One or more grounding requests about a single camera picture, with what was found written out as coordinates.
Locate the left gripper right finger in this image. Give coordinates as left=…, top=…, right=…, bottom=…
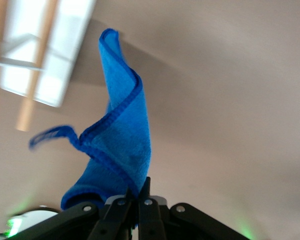
left=137, top=176, right=249, bottom=240

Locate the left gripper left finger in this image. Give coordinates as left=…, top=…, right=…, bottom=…
left=0, top=186, right=133, bottom=240

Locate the blue microfibre towel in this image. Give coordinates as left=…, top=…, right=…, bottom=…
left=28, top=27, right=153, bottom=211

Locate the white rack with wooden rods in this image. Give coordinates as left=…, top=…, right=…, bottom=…
left=0, top=0, right=96, bottom=133

